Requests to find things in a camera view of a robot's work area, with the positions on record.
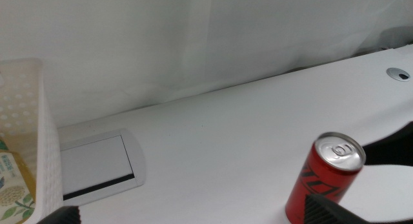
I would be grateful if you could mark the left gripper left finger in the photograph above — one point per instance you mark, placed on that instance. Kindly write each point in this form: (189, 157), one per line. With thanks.
(63, 216)

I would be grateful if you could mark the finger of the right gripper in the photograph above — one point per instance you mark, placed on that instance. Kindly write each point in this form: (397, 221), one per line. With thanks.
(393, 149)

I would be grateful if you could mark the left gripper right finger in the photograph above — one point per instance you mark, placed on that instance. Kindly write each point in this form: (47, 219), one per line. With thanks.
(329, 212)

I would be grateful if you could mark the red cola can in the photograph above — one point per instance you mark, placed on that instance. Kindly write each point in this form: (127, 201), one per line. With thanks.
(317, 185)

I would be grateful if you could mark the yellow tea bottle white cap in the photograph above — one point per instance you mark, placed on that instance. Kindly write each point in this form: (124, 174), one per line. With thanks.
(14, 191)

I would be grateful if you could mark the white perforated plastic basket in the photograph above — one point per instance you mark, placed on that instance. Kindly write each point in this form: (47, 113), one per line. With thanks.
(48, 159)

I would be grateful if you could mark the white curtain backdrop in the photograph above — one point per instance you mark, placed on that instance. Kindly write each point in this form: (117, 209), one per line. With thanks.
(161, 40)

